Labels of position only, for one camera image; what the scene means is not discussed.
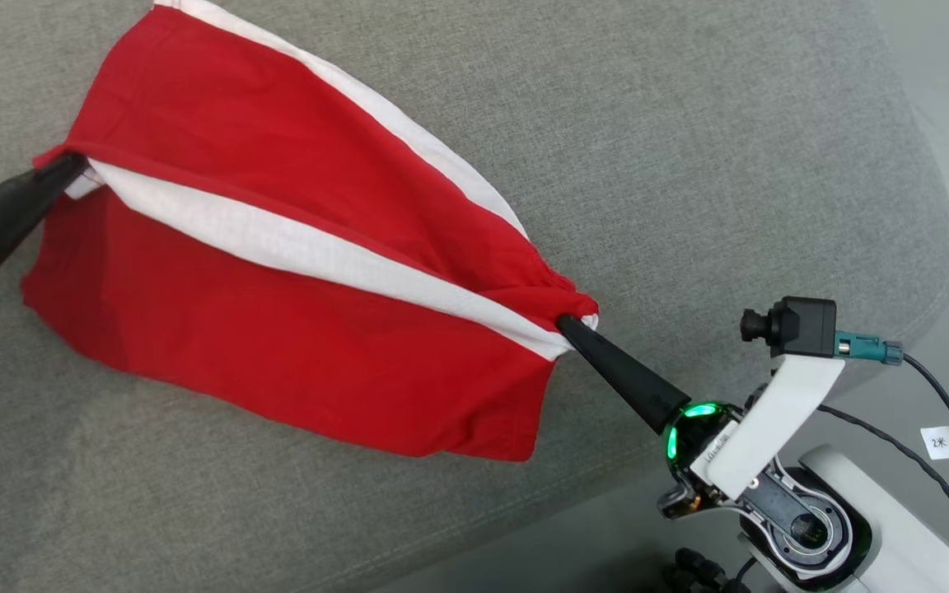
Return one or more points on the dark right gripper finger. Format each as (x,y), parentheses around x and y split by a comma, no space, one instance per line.
(631,383)

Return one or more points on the white-band right gripper body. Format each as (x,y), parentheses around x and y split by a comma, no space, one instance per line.
(779,412)

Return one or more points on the red white-striped shorts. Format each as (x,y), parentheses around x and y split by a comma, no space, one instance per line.
(277,329)

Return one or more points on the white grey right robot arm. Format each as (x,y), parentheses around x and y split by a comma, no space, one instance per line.
(895,535)

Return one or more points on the grey fabric sofa cushion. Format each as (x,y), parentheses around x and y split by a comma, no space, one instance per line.
(689,165)

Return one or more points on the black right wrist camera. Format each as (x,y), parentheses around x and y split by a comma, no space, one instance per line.
(804,327)

